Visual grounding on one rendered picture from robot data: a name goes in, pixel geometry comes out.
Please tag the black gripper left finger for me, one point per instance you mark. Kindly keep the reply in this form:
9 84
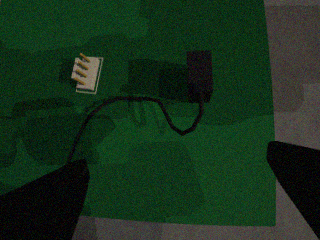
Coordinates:
48 208

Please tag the green circuit board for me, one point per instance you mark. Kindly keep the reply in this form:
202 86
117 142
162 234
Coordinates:
61 59

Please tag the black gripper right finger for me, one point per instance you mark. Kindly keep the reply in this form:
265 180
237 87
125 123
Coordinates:
297 168

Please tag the black cable with plug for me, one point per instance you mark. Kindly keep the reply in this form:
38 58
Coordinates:
200 88

